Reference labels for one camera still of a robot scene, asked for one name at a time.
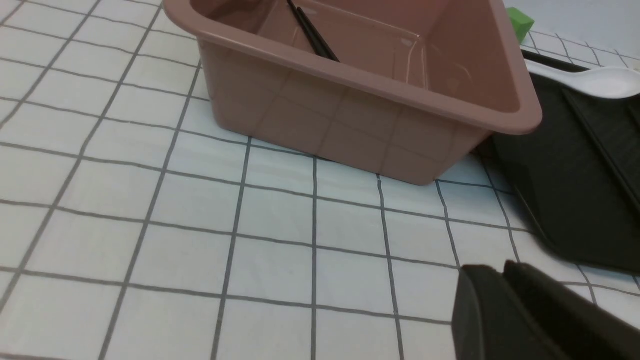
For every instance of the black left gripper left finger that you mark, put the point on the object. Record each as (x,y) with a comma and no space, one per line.
(490,323)

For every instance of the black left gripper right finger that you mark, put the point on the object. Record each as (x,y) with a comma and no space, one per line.
(576,326)

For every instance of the black serving tray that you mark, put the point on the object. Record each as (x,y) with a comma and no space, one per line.
(577,176)

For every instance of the white spoon left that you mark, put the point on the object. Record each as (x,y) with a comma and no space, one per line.
(610,83)

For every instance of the pink plastic bin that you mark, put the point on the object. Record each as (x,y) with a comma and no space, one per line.
(417,84)

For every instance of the green cube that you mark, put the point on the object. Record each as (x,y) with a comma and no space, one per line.
(521,23)

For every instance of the black chopstick in bin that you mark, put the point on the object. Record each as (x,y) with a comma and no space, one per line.
(329,53)
(318,50)

